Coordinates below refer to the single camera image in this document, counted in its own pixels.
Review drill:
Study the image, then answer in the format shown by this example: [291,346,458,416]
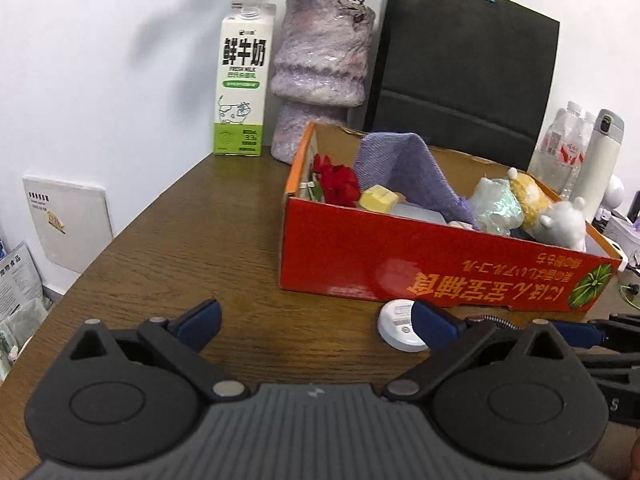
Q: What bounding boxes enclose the purple ceramic vase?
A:
[270,0,375,164]

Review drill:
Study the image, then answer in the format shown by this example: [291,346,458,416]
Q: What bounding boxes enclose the white and yellow plush sheep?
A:
[506,167,587,252]

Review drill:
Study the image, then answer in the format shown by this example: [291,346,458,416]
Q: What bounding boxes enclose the green black neckband earphones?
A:
[618,283,640,311]

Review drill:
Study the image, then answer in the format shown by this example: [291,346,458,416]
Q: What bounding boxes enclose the white round lid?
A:
[378,299,428,353]

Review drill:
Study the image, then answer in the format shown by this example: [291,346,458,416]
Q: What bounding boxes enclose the cream yellow plug adapter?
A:
[358,184,406,214]

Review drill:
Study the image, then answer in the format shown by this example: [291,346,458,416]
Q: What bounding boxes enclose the plastic water bottle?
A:
[561,112,596,200]
[528,101,582,195]

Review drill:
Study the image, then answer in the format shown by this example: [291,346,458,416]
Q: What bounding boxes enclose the left plastic water bottle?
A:
[528,101,582,195]

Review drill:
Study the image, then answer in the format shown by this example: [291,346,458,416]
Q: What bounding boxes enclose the black paper shopping bag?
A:
[363,0,560,169]

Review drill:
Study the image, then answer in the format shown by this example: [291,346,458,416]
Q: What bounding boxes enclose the red artificial rose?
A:
[312,154,361,207]

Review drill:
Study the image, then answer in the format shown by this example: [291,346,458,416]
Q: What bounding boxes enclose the white wall panel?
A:
[23,177,114,274]

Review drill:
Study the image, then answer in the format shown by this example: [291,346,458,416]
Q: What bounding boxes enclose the iridescent plastic bag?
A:
[468,177,524,236]

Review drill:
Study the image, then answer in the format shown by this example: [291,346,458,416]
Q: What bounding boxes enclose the right plastic water bottle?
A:
[561,112,596,200]

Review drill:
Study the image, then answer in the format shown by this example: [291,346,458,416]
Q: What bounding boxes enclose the white thermos bottle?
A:
[570,108,625,223]

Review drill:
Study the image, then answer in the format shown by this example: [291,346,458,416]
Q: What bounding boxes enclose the red pumpkin cardboard box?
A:
[279,124,620,312]

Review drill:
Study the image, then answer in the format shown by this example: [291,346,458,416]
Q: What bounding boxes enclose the white green milk carton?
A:
[213,2,277,156]

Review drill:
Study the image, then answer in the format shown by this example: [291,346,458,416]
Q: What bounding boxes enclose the purple knitted pouch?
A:
[352,132,478,229]

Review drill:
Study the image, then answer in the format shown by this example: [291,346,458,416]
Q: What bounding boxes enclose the white round speaker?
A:
[600,174,625,220]

